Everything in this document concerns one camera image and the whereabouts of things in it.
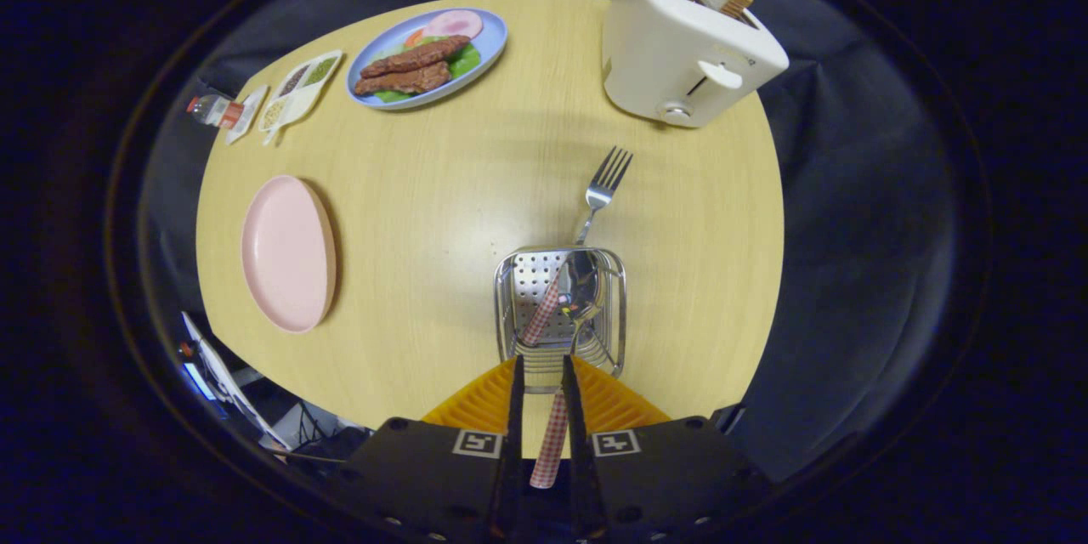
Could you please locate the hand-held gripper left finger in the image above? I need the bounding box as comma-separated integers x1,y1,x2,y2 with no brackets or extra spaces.
336,354,526,544

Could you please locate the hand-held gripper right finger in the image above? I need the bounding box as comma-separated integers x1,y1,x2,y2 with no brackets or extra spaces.
561,354,774,544

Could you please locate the spoon with red checked handle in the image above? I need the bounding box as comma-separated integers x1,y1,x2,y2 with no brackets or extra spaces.
529,249,609,490

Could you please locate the fork with red checked handle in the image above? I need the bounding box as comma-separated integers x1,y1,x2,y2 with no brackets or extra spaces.
520,146,634,348

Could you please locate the white flat panel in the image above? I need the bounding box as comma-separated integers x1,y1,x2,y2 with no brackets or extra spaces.
180,312,290,450

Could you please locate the pink plate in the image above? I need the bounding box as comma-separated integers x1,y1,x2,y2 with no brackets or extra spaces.
241,175,337,334

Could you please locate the blue lit device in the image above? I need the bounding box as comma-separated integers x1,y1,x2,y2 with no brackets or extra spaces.
177,340,224,402

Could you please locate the brown grilled sausage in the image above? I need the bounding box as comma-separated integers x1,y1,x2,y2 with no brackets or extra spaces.
354,61,453,97
360,35,473,79

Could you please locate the green lettuce leaf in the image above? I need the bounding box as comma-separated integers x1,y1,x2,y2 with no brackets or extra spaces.
372,42,483,104

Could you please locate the white divided tray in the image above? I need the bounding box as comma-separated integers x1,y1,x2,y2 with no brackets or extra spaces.
258,49,344,145

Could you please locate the white toaster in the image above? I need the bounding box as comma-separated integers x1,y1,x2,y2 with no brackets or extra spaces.
601,0,791,129

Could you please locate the blue plate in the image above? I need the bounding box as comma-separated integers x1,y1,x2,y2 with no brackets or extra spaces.
346,8,509,111

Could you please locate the white square coaster tray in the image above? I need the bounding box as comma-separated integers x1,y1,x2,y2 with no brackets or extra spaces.
225,84,269,145

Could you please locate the pink ham slice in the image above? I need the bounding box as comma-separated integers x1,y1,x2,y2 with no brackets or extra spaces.
425,9,484,39

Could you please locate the clear water bottle red label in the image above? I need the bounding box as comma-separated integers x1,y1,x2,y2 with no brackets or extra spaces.
187,94,246,130

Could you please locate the metal wire basket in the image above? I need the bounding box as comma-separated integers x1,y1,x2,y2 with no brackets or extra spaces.
494,246,628,394

